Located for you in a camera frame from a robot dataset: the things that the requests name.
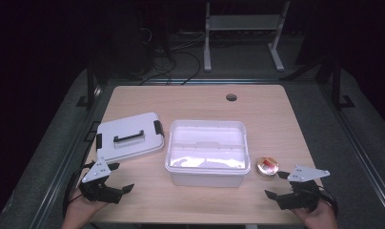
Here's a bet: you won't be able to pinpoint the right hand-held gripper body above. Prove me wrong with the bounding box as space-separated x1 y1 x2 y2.
275 164 331 213

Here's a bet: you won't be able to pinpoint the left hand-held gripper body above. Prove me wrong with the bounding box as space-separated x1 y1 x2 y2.
78 156 123 204

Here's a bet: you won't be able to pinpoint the round clear jelly cup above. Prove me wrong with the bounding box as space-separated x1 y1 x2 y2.
256 156 280 177

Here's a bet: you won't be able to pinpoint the white plastic storage box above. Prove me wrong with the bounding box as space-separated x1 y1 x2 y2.
164 118 253 188

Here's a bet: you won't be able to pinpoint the person's right hand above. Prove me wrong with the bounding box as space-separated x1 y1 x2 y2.
292 199 340 229

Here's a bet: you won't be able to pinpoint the person's left hand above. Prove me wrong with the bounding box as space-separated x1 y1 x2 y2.
66 188 110 224

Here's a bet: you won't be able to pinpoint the white metal stand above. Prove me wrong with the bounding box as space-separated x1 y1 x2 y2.
202 0 292 73

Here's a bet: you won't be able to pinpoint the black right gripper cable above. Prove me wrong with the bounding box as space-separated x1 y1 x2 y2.
318 185 340 218

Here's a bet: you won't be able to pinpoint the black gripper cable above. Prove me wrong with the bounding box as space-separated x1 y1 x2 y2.
62 161 96 220
318 185 340 218

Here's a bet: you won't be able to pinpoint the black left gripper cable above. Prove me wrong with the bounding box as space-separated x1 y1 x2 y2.
62 161 96 220

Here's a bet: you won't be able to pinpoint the black frame post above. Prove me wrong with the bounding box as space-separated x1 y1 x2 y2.
75 59 103 110
329 56 356 111

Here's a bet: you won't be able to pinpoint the black floor cables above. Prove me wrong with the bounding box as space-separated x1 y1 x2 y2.
137 28 203 87

